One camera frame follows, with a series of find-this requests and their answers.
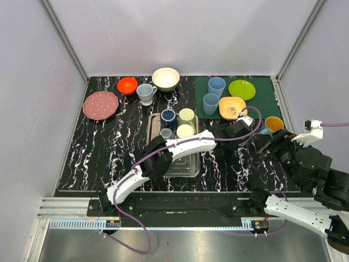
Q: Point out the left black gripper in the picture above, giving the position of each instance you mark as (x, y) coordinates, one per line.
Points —
(242, 127)

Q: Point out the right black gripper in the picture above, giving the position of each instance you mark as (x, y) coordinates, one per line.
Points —
(275, 143)

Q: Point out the blue butterfly mug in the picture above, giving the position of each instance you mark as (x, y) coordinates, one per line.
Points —
(271, 125)

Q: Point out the cream white mug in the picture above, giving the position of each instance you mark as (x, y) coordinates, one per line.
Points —
(184, 131)

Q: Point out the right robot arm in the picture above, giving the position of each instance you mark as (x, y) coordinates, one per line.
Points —
(309, 170)

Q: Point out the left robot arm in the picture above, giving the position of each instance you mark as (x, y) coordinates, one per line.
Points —
(157, 156)

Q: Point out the light green mug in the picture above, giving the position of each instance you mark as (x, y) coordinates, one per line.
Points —
(187, 116)

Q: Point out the dark blue mug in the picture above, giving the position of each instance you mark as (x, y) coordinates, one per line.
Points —
(168, 119)

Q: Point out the grey blue mug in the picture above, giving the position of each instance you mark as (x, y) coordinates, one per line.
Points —
(167, 134)

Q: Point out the yellow square plate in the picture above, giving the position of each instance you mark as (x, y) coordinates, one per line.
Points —
(230, 107)

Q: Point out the blue plastic tumbler front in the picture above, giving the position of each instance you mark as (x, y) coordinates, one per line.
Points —
(210, 103)

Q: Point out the blue plastic tumbler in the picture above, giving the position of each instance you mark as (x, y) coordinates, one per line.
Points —
(210, 103)
(216, 85)

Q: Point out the lime green plate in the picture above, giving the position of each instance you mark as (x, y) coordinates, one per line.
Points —
(242, 89)

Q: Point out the blue plastic tumbler rear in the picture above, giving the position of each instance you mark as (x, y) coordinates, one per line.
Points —
(216, 85)

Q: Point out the silver metal tray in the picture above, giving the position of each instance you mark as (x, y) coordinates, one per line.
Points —
(188, 166)

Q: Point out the large white bowl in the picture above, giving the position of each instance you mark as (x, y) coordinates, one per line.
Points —
(166, 79)

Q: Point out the light blue footed cup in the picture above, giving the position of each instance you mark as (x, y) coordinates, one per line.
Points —
(146, 92)

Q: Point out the orange red bowl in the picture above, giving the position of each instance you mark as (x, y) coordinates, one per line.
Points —
(127, 85)

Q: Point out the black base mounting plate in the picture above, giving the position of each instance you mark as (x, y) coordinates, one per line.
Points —
(193, 210)

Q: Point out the pink dotted plate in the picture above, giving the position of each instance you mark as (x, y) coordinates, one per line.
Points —
(100, 105)

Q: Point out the right aluminium frame post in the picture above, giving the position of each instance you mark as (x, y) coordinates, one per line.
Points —
(301, 37)

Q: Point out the aluminium frame post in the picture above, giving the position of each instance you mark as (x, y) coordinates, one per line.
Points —
(51, 14)
(301, 37)

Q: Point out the left aluminium frame post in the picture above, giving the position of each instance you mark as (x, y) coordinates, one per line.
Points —
(51, 14)

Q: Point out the grey slotted cable duct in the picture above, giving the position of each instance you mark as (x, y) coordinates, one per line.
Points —
(105, 224)

